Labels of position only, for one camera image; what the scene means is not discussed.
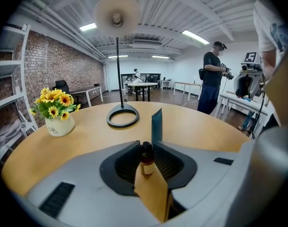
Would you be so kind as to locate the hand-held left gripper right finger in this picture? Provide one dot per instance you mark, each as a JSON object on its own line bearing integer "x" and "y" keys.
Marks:
{"x": 205, "y": 174}

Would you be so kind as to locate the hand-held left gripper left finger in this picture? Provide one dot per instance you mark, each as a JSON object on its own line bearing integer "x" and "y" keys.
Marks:
{"x": 87, "y": 193}

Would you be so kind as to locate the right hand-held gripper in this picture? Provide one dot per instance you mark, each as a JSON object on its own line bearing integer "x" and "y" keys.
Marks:
{"x": 250, "y": 57}

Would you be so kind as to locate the brown dropper bottle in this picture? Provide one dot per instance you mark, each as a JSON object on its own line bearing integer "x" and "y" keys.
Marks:
{"x": 147, "y": 159}

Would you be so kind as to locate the person's right forearm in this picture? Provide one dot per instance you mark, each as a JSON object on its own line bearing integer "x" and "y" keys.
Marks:
{"x": 267, "y": 63}

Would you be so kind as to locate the blue plastic tool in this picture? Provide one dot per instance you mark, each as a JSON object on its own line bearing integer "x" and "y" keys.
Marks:
{"x": 247, "y": 99}

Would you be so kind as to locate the long white table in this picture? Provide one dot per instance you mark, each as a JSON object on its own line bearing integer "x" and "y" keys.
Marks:
{"x": 186, "y": 83}

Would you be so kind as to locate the person's white printed T-shirt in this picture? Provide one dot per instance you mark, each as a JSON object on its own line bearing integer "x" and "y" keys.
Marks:
{"x": 269, "y": 20}

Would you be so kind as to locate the sunflowers in white pot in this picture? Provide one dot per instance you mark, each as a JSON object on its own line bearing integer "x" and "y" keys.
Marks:
{"x": 58, "y": 126}

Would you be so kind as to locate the ceiling light panel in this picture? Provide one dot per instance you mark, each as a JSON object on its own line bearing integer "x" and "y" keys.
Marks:
{"x": 117, "y": 56}
{"x": 195, "y": 37}
{"x": 160, "y": 57}
{"x": 88, "y": 27}

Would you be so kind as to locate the pale pink bag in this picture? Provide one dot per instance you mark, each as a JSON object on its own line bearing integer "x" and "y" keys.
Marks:
{"x": 10, "y": 131}

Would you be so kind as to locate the dark-top desk with white legs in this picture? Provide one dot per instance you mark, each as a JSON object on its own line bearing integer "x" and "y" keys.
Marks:
{"x": 87, "y": 89}

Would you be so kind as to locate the round white table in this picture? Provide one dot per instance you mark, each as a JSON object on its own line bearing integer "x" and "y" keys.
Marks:
{"x": 142, "y": 84}

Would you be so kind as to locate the black office chair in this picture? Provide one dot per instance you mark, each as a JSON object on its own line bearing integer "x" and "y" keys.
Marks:
{"x": 62, "y": 86}

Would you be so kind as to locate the ceiling air conditioner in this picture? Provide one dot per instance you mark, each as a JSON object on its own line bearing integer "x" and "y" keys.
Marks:
{"x": 147, "y": 42}

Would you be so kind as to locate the white metal shelf rack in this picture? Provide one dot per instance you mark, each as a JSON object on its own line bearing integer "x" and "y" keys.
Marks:
{"x": 6, "y": 66}

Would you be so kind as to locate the black desk lamp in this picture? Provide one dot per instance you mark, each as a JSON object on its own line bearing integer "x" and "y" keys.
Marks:
{"x": 116, "y": 13}

